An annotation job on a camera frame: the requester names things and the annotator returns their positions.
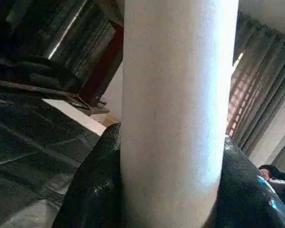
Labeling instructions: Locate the white paper sheet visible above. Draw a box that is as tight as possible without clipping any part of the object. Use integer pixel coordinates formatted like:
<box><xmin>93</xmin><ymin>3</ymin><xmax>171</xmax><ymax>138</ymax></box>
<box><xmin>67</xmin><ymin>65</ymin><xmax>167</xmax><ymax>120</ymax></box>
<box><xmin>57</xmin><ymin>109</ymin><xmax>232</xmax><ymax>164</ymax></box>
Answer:
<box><xmin>41</xmin><ymin>98</ymin><xmax>108</xmax><ymax>137</ymax></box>

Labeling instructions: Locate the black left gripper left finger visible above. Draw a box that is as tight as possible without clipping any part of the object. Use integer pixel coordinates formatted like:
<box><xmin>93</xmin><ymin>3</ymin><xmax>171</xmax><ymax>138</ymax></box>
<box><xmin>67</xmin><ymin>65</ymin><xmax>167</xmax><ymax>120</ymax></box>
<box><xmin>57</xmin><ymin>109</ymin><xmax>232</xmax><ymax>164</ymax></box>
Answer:
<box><xmin>51</xmin><ymin>123</ymin><xmax>125</xmax><ymax>228</ymax></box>

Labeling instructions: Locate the white plastic table leg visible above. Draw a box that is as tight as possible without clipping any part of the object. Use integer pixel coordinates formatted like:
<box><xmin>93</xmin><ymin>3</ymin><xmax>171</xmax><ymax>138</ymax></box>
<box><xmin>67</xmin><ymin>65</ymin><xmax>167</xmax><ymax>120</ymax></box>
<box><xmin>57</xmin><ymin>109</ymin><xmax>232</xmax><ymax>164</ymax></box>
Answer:
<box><xmin>120</xmin><ymin>0</ymin><xmax>240</xmax><ymax>228</ymax></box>

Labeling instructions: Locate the grey curtain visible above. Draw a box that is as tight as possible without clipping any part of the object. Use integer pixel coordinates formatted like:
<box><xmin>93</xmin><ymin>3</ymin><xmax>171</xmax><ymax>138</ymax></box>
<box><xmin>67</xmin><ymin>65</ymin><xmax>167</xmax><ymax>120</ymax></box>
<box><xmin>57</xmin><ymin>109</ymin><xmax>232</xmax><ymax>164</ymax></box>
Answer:
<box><xmin>225</xmin><ymin>11</ymin><xmax>285</xmax><ymax>168</ymax></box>

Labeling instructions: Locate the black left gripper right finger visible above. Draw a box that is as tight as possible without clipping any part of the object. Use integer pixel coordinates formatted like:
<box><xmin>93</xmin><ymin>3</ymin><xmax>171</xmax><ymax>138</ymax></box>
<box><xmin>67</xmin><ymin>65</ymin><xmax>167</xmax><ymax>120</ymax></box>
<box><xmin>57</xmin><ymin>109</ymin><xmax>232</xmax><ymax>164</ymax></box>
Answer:
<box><xmin>212</xmin><ymin>136</ymin><xmax>285</xmax><ymax>228</ymax></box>

